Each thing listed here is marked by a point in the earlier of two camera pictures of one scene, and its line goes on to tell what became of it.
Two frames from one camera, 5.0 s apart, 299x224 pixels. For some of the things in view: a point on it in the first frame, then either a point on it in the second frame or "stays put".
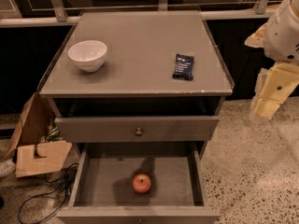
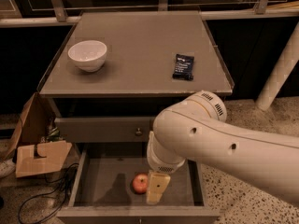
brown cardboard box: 33,152 stays put
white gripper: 284,36 -> 163,165
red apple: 141,183 stays put
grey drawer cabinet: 141,91 stays put
